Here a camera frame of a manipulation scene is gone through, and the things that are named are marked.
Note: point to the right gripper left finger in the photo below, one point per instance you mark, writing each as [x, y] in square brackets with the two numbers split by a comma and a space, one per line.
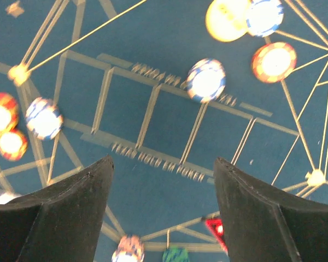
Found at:
[60, 222]

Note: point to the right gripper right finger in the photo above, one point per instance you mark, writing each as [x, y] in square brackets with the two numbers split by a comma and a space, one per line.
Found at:
[264, 223]

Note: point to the orange poker chip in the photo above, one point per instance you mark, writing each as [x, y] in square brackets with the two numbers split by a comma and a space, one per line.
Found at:
[9, 115]
[13, 144]
[273, 62]

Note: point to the white-blue poker chip stack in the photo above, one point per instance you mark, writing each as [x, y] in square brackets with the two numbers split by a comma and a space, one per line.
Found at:
[130, 249]

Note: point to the green poker chip stack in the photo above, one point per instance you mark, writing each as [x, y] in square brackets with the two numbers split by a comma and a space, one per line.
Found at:
[175, 254]

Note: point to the round blue poker mat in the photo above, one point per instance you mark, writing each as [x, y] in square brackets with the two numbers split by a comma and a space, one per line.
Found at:
[117, 72]

